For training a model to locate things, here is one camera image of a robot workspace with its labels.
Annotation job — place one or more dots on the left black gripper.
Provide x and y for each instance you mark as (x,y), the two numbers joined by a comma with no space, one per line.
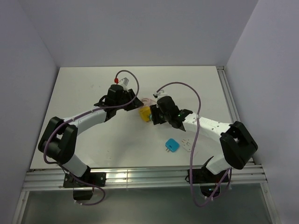
(135,104)

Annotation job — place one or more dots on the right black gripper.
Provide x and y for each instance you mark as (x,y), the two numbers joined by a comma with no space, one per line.
(154,110)

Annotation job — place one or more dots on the yellow cube socket adapter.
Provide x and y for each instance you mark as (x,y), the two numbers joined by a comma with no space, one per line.
(145,113)

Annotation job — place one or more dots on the white plug adapter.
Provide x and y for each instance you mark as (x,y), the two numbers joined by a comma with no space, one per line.
(187,144)

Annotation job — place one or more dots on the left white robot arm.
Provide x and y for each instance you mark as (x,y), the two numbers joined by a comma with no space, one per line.
(58,141)

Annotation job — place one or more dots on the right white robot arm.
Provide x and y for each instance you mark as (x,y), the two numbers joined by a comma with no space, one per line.
(189,121)

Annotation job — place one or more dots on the blue plug adapter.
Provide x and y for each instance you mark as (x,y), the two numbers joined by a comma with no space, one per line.
(172,145)

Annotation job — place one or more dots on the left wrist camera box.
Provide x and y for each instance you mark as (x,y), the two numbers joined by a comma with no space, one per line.
(124,83)

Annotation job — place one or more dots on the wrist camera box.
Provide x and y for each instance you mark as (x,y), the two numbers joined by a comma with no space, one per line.
(160,94)
(124,83)

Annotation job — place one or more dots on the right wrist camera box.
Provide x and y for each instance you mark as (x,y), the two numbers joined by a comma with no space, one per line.
(160,94)

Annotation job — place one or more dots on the aluminium front rail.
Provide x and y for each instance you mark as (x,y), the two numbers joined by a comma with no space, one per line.
(132,178)

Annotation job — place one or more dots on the aluminium rail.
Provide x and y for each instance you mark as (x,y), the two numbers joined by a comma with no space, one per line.
(230,98)
(132,178)

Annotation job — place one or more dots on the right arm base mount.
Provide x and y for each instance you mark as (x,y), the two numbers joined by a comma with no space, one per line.
(203,176)

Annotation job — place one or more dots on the aluminium right rail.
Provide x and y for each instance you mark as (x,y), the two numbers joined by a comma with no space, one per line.
(230,98)

